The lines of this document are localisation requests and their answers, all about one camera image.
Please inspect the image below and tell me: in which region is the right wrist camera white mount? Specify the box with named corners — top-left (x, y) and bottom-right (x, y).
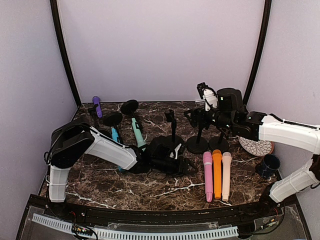
top-left (197, 82), bottom-right (218, 112)

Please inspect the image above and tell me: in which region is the black aluminium rail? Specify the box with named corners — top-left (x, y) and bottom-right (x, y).
top-left (27, 194), bottom-right (294, 226)

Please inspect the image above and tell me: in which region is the black stand for beige microphone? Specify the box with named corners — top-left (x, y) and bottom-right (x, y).
top-left (208, 128), bottom-right (230, 153)

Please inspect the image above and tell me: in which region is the white floral plate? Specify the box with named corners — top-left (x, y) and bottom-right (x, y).
top-left (238, 136), bottom-right (274, 157)

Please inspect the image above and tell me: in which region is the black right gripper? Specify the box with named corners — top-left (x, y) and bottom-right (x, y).
top-left (185, 104), bottom-right (236, 132)

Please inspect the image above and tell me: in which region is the beige toy microphone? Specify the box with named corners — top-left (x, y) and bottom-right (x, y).
top-left (222, 152), bottom-right (232, 202)

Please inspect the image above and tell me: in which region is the black left corner post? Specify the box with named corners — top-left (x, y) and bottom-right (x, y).
top-left (49, 0), bottom-right (82, 108)

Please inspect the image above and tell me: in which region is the purple toy microphone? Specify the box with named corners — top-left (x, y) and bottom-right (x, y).
top-left (92, 96), bottom-right (103, 119)

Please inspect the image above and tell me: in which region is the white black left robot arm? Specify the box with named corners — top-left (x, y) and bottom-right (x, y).
top-left (43, 118), bottom-right (198, 218)

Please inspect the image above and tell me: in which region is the black stand with green microphone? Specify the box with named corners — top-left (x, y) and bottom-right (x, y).
top-left (120, 99), bottom-right (143, 132)

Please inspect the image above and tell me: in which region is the dark blue mug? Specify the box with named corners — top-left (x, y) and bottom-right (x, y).
top-left (255, 154), bottom-right (281, 179)

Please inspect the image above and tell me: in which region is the black right corner post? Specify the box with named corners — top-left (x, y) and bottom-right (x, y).
top-left (243, 0), bottom-right (272, 107)

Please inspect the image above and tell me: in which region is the black stand with blue microphone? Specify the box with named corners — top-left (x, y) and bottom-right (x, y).
top-left (102, 112), bottom-right (123, 144)

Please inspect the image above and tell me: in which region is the mint green toy microphone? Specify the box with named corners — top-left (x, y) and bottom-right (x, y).
top-left (131, 117), bottom-right (147, 151)

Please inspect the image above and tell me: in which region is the orange toy microphone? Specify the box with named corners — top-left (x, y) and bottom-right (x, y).
top-left (212, 149), bottom-right (222, 199)

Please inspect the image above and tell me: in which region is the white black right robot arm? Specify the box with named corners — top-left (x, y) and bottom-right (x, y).
top-left (184, 82), bottom-right (320, 217)

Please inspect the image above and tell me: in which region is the black corner post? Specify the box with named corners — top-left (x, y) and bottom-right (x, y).
top-left (49, 0), bottom-right (82, 108)
top-left (243, 0), bottom-right (272, 107)

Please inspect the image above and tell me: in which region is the black stand with purple microphone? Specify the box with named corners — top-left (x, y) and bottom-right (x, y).
top-left (88, 107), bottom-right (112, 138)

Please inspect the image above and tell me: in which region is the white slotted cable duct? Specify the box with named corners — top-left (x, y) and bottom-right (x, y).
top-left (31, 213), bottom-right (239, 240)

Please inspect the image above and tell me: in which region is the black stand with orange microphone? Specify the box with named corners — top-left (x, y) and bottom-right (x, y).
top-left (186, 123), bottom-right (208, 155)

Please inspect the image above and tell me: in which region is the pink toy microphone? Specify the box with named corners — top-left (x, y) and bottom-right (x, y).
top-left (202, 151), bottom-right (214, 203)

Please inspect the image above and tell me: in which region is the black stand with pink microphone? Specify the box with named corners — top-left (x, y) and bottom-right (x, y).
top-left (164, 109), bottom-right (186, 155)

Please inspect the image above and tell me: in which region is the blue toy microphone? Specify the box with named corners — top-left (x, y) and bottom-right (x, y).
top-left (111, 127), bottom-right (125, 173)

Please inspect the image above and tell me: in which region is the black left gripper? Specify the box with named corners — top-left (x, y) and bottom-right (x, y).
top-left (152, 156), bottom-right (199, 178)

